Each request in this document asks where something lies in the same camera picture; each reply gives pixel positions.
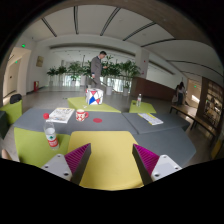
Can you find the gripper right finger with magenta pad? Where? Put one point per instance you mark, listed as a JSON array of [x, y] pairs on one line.
[[151, 166]]

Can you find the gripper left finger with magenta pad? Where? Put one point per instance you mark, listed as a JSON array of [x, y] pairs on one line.
[[71, 166]]

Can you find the clear water bottle red label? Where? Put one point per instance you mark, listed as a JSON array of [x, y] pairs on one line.
[[50, 133]]

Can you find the distant clear water bottle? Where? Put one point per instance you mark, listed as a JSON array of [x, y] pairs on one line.
[[139, 99]]

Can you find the yellow booklet on grey table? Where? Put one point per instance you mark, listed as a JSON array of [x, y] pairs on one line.
[[150, 118]]

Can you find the red patterned white mug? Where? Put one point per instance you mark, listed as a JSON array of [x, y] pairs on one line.
[[81, 115]]

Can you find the red round coaster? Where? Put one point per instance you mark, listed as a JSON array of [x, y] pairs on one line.
[[97, 120]]

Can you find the magazine on grey table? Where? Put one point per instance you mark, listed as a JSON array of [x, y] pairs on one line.
[[61, 115]]

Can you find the red bottle cap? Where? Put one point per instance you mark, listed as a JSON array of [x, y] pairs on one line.
[[46, 116]]

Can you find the wooden bench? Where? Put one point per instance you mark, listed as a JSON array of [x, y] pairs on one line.
[[191, 113]]

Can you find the white red blue geometric box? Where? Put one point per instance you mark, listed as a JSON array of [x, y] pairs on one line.
[[94, 96]]

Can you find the person in dark clothes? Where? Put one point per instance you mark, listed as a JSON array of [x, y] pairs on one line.
[[179, 94]]

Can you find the wooden bookshelf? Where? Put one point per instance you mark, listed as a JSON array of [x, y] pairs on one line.
[[211, 102]]

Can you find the black office chair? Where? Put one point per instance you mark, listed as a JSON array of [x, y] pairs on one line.
[[15, 98]]

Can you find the red fire extinguisher box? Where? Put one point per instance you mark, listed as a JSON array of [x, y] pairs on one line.
[[36, 86]]

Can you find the potted green plants row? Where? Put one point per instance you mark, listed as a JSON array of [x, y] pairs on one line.
[[126, 70]]

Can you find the man in grey suit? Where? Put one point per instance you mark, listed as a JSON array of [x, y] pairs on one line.
[[96, 69]]

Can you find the framed wall picture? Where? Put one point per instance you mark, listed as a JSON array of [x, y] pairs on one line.
[[39, 62]]

